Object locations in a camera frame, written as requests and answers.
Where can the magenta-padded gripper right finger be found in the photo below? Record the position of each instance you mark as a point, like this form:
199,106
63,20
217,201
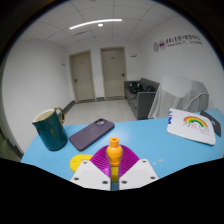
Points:
140,173

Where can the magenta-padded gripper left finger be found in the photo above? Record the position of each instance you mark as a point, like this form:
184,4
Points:
87,175

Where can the orange charger plug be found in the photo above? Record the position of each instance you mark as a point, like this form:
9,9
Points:
114,151

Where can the yellow power strip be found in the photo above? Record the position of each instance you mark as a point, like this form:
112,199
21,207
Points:
78,162

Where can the purple-cased smartphone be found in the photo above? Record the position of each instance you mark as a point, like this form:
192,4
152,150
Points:
90,133

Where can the white rainbow-print mouse pad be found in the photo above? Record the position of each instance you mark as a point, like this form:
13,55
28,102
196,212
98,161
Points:
191,128

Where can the grey sofa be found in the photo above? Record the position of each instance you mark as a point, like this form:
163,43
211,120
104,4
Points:
145,101

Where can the black bag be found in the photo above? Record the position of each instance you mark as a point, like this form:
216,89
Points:
136,88

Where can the white-cloth-covered furniture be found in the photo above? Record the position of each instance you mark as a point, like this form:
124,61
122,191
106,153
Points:
176,93

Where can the black flat notebook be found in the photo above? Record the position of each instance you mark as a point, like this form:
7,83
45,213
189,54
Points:
213,123

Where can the beige door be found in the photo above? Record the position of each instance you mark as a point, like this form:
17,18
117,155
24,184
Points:
113,73
82,76

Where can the round ceiling light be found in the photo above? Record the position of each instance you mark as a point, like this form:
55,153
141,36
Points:
100,25

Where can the long ceiling light strip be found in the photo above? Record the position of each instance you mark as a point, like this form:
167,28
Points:
95,23

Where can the wall sign lettering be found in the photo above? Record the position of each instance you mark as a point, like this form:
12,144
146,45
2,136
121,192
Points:
176,41

